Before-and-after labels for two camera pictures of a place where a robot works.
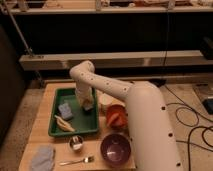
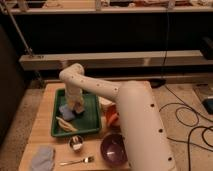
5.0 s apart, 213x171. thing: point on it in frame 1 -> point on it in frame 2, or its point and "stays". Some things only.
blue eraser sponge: x=65 y=110 stays
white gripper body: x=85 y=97 -> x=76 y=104
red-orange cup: x=116 y=116 stays
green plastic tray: x=83 y=121 stays
